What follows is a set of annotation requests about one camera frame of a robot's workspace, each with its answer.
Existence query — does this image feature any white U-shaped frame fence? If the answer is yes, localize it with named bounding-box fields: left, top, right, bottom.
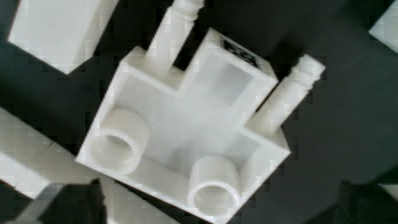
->
left=0, top=107, right=178, bottom=224

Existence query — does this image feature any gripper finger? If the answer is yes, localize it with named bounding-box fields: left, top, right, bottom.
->
left=11, top=183, right=64, bottom=224

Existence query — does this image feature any white chair seat part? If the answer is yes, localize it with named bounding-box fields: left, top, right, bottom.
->
left=77, top=0, right=325, bottom=224

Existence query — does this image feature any white chair leg far right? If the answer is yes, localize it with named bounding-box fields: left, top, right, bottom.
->
left=370, top=7, right=398, bottom=53

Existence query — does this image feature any white chair leg block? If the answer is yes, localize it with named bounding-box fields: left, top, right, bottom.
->
left=7, top=0, right=119, bottom=74

